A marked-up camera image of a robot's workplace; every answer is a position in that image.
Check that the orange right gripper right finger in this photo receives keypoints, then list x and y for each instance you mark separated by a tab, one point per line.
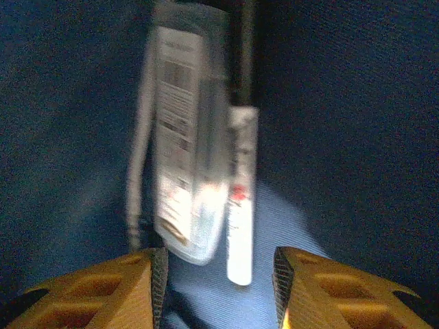
336	298

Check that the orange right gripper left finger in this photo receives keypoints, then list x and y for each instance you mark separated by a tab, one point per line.
103	298

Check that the black white marker pen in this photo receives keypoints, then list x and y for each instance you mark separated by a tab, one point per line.
241	205

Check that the navy blue backpack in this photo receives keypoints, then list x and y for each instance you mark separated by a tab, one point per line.
343	137

